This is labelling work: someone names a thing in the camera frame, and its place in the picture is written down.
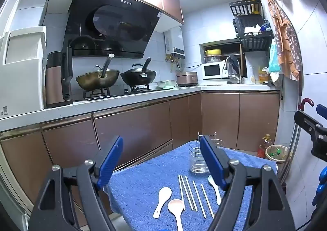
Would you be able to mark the light blue ceramic spoon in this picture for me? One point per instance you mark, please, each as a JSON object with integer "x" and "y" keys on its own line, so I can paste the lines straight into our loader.
{"x": 212, "y": 182}

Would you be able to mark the blue plastic bag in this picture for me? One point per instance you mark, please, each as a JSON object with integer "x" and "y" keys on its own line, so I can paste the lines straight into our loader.
{"x": 273, "y": 60}

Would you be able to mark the floral apron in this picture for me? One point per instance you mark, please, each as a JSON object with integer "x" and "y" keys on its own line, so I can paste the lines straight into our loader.
{"x": 288, "y": 42}

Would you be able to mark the brass wok with lid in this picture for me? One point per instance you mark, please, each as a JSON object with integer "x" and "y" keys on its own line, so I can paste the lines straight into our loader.
{"x": 97, "y": 79}

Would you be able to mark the black range hood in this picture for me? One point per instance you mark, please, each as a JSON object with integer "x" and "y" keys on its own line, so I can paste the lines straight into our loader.
{"x": 115, "y": 24}

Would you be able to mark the brown rice cooker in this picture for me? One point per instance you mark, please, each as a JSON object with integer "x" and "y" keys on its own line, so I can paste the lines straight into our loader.
{"x": 186, "y": 79}

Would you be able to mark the cooking oil bottle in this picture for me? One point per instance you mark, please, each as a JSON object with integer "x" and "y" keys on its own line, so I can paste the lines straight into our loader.
{"x": 264, "y": 146}

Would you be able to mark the black wall rack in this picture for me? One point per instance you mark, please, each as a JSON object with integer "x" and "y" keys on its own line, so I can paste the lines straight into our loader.
{"x": 251, "y": 40}

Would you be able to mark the white microwave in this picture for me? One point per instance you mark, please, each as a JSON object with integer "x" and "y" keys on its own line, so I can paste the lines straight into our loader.
{"x": 213, "y": 70}

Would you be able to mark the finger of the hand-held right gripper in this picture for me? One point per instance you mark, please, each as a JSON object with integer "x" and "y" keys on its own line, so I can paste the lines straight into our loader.
{"x": 306, "y": 121}
{"x": 322, "y": 111}

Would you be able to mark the white ceramic spoon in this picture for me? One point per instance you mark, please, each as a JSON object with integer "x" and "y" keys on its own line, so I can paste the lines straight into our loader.
{"x": 164, "y": 192}

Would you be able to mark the black wok with lid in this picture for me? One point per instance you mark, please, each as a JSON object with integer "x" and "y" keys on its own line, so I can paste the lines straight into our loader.
{"x": 138, "y": 77}

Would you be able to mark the gas stove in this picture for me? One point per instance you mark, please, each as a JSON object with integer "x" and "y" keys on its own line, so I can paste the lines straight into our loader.
{"x": 102, "y": 93}

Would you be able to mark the yellow bowl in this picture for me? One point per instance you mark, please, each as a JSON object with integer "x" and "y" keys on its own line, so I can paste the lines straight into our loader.
{"x": 212, "y": 52}

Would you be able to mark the person's right hand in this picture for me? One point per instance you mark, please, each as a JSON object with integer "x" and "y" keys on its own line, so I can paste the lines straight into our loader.
{"x": 322, "y": 187}

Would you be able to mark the clear plastic utensil holder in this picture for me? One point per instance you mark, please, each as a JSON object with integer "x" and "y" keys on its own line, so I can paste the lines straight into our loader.
{"x": 196, "y": 162}

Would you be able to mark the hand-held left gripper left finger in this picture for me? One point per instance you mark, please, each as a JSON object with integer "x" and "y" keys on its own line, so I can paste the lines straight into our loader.
{"x": 112, "y": 157}

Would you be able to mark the brown electric kettle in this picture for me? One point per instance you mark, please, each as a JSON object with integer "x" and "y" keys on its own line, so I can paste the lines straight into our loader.
{"x": 55, "y": 80}

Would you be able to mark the white water heater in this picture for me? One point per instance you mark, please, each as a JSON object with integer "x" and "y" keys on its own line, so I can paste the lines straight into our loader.
{"x": 176, "y": 39}

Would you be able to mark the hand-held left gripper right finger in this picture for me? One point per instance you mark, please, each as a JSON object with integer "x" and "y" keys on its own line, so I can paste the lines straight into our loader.
{"x": 210, "y": 159}

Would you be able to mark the white countertop appliance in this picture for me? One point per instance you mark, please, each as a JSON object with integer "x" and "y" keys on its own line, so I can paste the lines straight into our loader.
{"x": 23, "y": 80}

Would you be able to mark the blue towel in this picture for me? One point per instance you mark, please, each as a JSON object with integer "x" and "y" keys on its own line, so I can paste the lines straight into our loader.
{"x": 143, "y": 190}

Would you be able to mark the white wall box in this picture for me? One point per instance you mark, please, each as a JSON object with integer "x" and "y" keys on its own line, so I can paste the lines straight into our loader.
{"x": 30, "y": 9}

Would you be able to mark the trash bin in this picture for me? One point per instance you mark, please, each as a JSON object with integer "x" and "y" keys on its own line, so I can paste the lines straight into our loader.
{"x": 277, "y": 153}

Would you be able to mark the yellow bottle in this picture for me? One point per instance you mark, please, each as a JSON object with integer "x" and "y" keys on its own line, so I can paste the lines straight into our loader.
{"x": 262, "y": 76}

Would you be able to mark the pink ceramic spoon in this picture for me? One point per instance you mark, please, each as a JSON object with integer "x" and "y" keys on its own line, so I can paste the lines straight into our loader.
{"x": 175, "y": 206}

